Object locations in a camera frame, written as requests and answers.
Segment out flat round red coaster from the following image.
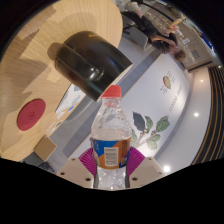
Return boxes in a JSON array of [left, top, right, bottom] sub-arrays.
[[16, 98, 47, 132]]

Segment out round ceiling lights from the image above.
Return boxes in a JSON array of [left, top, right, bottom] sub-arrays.
[[163, 77, 206, 173]]

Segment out small blue white card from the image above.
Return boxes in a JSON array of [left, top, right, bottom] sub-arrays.
[[56, 105, 76, 120]]

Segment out person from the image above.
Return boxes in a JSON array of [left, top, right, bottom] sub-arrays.
[[128, 0, 188, 63]]

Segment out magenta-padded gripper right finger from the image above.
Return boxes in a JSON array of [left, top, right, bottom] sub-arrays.
[[124, 146, 168, 190]]

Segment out small round wooden table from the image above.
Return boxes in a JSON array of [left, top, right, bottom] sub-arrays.
[[168, 16, 186, 33]]

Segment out coffee branch wall mural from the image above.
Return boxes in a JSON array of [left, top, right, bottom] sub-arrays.
[[79, 53, 192, 159]]

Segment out clear red-capped drink bottle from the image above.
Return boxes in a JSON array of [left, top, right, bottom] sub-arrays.
[[90, 84, 133, 191]]

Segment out black mug white inside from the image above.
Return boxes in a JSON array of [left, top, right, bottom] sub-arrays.
[[54, 30, 134, 103]]

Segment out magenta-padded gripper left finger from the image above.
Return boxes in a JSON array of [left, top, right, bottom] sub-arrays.
[[57, 147, 100, 190]]

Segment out white paper grey print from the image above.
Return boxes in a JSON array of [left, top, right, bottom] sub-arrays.
[[54, 83, 87, 115]]

